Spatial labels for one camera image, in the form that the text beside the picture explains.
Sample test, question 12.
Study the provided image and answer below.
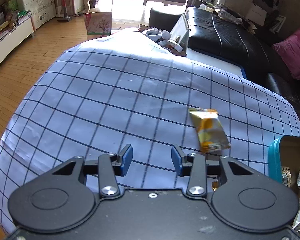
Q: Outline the gold candy packet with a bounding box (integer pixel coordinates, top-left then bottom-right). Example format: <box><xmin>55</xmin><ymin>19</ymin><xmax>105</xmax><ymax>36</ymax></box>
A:
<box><xmin>211</xmin><ymin>180</ymin><xmax>219</xmax><ymax>192</ymax></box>

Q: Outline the orange yellow snack packet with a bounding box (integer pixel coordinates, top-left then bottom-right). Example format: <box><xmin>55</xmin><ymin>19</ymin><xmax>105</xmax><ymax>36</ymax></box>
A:
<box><xmin>189</xmin><ymin>108</ymin><xmax>230</xmax><ymax>153</ymax></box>

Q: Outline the blue checked tablecloth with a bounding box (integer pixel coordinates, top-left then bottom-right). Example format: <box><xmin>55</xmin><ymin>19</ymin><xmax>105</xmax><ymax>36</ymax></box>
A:
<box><xmin>0</xmin><ymin>29</ymin><xmax>300</xmax><ymax>233</ymax></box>

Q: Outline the brown patterned snack packet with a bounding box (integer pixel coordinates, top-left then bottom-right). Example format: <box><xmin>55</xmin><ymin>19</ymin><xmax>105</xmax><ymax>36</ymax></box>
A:
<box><xmin>281</xmin><ymin>166</ymin><xmax>292</xmax><ymax>187</ymax></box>

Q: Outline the teal metal tin box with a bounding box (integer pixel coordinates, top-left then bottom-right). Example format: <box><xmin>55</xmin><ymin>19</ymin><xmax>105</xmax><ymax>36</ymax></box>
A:
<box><xmin>268</xmin><ymin>135</ymin><xmax>300</xmax><ymax>197</ymax></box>

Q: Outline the black leather sofa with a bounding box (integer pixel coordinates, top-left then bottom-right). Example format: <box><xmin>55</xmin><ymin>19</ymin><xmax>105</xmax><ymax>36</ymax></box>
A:
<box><xmin>185</xmin><ymin>7</ymin><xmax>300</xmax><ymax>102</ymax></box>

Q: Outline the pink tree gift bag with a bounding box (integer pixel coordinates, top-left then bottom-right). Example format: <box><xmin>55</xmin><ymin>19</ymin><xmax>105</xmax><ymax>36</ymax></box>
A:
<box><xmin>83</xmin><ymin>11</ymin><xmax>112</xmax><ymax>36</ymax></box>

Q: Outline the red stick vacuum cleaner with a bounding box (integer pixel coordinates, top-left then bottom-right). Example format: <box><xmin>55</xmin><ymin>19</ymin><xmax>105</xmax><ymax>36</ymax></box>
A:
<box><xmin>57</xmin><ymin>0</ymin><xmax>72</xmax><ymax>22</ymax></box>

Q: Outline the magenta cushion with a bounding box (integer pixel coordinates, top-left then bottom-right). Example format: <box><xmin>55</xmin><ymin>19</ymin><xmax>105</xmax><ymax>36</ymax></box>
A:
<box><xmin>273</xmin><ymin>29</ymin><xmax>300</xmax><ymax>80</ymax></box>

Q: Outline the low white shelf unit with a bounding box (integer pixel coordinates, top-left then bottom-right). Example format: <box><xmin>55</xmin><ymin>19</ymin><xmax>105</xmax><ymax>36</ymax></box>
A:
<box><xmin>0</xmin><ymin>17</ymin><xmax>34</xmax><ymax>64</ymax></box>

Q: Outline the black white picture poster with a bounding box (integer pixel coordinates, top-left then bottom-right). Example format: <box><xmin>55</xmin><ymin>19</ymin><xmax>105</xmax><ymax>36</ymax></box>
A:
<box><xmin>246</xmin><ymin>0</ymin><xmax>284</xmax><ymax>26</ymax></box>

